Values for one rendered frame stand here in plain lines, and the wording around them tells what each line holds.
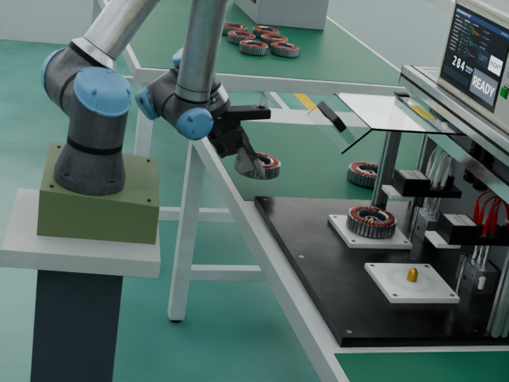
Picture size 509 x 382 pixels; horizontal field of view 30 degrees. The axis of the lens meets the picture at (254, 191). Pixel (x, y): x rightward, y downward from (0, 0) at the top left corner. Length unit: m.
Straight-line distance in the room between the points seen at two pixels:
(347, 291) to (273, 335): 1.36
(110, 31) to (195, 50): 0.18
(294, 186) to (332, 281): 0.56
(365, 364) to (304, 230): 0.51
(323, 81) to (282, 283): 1.65
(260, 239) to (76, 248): 0.41
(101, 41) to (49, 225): 0.40
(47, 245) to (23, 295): 1.35
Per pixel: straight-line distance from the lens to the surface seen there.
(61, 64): 2.07
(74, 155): 1.98
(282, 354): 3.15
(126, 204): 1.99
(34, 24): 6.49
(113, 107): 1.93
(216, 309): 3.35
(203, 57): 2.02
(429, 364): 1.77
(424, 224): 2.20
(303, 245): 2.07
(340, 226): 2.17
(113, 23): 2.06
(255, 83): 3.41
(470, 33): 2.09
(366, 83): 3.56
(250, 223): 2.18
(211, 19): 2.00
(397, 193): 2.15
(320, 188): 2.46
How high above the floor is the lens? 1.63
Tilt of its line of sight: 22 degrees down
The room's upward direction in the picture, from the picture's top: 9 degrees clockwise
